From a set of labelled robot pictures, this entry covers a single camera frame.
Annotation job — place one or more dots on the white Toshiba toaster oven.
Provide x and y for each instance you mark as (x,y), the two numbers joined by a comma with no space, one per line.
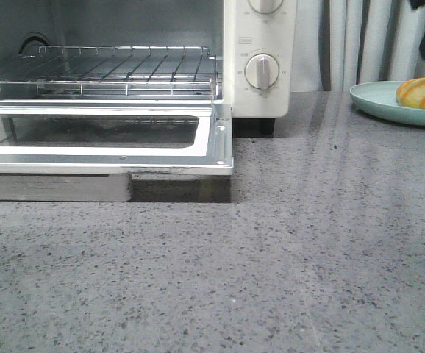
(231,30)

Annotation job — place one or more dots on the metal wire oven rack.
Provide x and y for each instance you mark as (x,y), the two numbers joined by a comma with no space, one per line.
(112,72)

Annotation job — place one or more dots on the oven knob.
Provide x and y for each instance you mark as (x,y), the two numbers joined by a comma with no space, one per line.
(265,7)
(262,71)

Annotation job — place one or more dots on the striped croissant bread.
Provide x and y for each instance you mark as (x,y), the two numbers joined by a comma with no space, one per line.
(412,93)

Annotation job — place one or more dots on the glass oven door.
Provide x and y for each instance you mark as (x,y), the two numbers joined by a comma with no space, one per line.
(93,151)

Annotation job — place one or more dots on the lower oven knob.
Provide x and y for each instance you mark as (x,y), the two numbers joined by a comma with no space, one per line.
(262,71)

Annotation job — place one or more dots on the upper oven knob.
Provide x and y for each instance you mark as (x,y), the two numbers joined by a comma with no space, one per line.
(265,7)

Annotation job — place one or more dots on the grey white curtain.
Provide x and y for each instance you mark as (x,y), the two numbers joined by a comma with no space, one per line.
(339,44)

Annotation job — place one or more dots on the light green plate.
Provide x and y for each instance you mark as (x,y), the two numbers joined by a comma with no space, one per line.
(378,99)

